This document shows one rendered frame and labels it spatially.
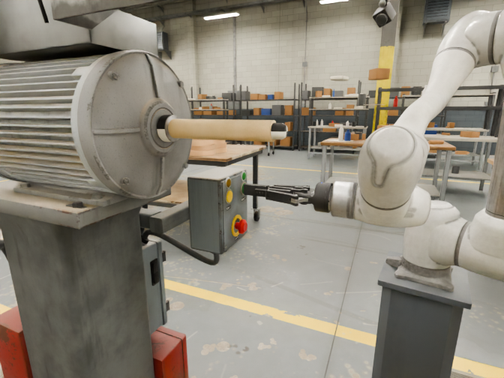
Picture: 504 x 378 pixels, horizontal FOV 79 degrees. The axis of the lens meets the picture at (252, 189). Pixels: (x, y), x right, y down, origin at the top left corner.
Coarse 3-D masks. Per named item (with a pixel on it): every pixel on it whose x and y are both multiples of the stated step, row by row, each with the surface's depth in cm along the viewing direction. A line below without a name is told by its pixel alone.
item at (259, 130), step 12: (180, 120) 50; (192, 120) 49; (204, 120) 49; (216, 120) 48; (228, 120) 47; (240, 120) 46; (252, 120) 45; (264, 120) 45; (180, 132) 50; (192, 132) 49; (204, 132) 48; (216, 132) 47; (228, 132) 46; (240, 132) 45; (252, 132) 45; (264, 132) 44
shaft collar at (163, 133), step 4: (160, 116) 51; (164, 116) 51; (168, 116) 51; (172, 116) 51; (176, 116) 52; (160, 120) 51; (164, 120) 50; (168, 120) 50; (160, 124) 50; (164, 124) 50; (168, 124) 50; (160, 128) 50; (164, 128) 50; (160, 132) 51; (164, 132) 50; (168, 132) 51; (160, 136) 51; (164, 136) 51; (168, 136) 51; (164, 140) 52; (168, 140) 52; (172, 140) 52; (176, 140) 53
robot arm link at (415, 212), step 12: (360, 192) 66; (420, 192) 65; (360, 204) 68; (408, 204) 63; (420, 204) 64; (360, 216) 70; (372, 216) 67; (384, 216) 65; (396, 216) 64; (408, 216) 65; (420, 216) 65
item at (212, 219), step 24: (216, 168) 88; (192, 192) 77; (216, 192) 74; (240, 192) 84; (192, 216) 79; (216, 216) 76; (240, 216) 85; (144, 240) 82; (168, 240) 82; (192, 240) 81; (216, 240) 77; (216, 264) 85
